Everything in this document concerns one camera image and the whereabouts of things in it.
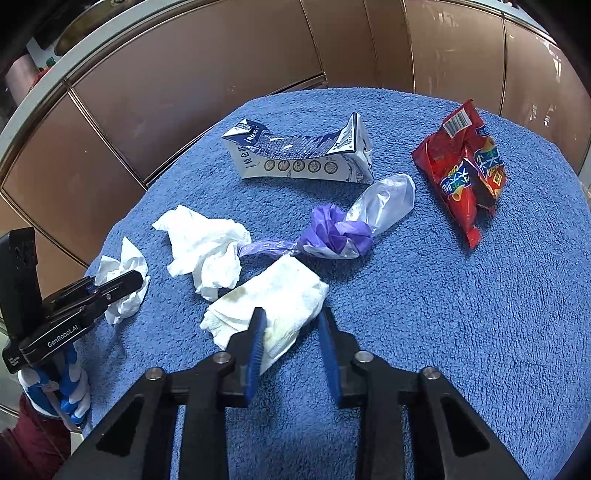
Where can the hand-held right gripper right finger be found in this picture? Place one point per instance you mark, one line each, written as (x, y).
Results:
(328, 353)

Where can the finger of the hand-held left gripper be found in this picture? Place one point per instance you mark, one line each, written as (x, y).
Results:
(122, 282)
(69, 290)

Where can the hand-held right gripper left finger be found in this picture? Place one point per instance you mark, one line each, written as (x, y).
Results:
(256, 353)

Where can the small white tissue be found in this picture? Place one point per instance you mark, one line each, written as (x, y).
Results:
(127, 258)

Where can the white paper towel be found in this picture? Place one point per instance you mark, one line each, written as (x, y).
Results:
(281, 295)

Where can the person's left forearm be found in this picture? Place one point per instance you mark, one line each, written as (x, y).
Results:
(32, 443)

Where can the person's left hand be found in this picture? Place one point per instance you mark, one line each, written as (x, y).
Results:
(64, 392)

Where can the blue terry towel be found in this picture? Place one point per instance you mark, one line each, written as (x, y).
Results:
(415, 346)

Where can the crumpled purple plastic bag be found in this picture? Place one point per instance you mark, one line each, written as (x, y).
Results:
(332, 228)

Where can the clear plastic bag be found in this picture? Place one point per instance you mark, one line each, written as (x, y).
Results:
(385, 201)

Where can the blue and white milk carton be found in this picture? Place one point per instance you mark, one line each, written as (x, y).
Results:
(295, 154)

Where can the red snack wrapper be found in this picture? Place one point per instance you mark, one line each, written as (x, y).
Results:
(461, 184)

